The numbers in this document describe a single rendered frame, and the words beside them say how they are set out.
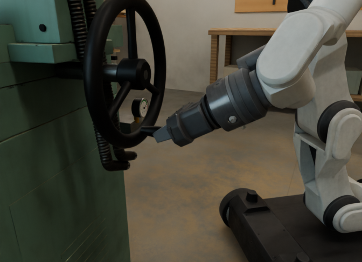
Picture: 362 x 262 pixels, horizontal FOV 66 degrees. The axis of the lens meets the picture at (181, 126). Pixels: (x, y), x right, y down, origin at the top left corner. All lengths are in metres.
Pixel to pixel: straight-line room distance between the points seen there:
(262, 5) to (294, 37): 3.27
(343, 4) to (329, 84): 0.45
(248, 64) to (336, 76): 0.47
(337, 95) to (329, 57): 0.13
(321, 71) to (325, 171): 0.32
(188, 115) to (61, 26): 0.25
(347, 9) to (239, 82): 0.18
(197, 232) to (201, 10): 3.08
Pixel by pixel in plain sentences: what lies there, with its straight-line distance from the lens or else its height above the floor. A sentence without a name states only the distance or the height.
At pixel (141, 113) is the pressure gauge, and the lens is 0.85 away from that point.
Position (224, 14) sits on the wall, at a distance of 3.83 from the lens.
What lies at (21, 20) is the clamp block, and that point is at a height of 0.91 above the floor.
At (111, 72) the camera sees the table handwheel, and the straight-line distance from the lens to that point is 0.56.
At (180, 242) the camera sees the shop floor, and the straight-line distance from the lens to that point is 1.33.
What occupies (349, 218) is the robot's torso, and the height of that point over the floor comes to 0.30.
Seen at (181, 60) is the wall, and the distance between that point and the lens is 4.07.
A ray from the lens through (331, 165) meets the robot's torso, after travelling 0.98.
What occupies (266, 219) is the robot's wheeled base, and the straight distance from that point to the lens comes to 1.19.
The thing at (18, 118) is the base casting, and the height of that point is 0.74.
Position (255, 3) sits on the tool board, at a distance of 3.72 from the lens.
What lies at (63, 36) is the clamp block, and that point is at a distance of 0.52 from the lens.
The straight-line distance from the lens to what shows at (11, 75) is 0.57.
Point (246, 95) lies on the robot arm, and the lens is 0.43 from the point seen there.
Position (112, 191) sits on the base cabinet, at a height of 0.42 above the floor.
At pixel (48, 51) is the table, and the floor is 0.86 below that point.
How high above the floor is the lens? 0.90
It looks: 20 degrees down
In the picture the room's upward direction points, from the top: straight up
